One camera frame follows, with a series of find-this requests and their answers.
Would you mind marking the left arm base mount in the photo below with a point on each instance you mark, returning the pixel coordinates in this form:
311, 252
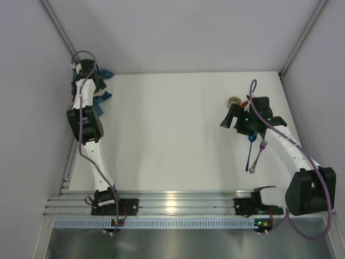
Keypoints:
127, 207

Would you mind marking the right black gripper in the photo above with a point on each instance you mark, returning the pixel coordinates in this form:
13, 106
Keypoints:
240, 124

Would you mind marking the blue metallic spoon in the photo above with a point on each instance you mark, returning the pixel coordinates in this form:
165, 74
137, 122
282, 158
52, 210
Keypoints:
251, 139

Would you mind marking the left aluminium frame post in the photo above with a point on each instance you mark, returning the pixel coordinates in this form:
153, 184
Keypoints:
50, 12

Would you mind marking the slotted grey cable duct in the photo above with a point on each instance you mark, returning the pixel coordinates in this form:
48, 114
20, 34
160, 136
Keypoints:
161, 223

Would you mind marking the iridescent purple fork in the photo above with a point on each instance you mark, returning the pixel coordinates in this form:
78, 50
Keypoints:
258, 156

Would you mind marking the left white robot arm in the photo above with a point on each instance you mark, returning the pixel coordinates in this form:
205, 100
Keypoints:
88, 129

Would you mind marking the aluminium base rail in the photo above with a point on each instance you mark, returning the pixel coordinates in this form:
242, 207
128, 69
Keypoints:
169, 203

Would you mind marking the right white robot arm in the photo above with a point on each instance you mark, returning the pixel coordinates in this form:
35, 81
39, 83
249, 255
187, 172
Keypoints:
311, 187

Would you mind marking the aluminium frame post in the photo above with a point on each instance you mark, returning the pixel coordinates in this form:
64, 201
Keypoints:
50, 12
316, 14

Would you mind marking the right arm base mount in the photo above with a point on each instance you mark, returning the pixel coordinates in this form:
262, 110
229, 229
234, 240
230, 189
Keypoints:
246, 207

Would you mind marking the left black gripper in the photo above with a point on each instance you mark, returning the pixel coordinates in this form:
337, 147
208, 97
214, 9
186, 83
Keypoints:
99, 84

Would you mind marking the red plate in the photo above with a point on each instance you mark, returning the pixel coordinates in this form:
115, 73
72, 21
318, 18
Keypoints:
245, 105

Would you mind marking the blue cartoon placemat cloth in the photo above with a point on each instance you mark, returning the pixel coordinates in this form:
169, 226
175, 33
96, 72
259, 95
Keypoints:
103, 95

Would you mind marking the speckled ceramic cup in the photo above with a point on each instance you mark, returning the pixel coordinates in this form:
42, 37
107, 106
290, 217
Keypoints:
234, 100

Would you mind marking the right aluminium frame post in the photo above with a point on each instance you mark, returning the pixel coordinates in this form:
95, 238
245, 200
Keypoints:
316, 14

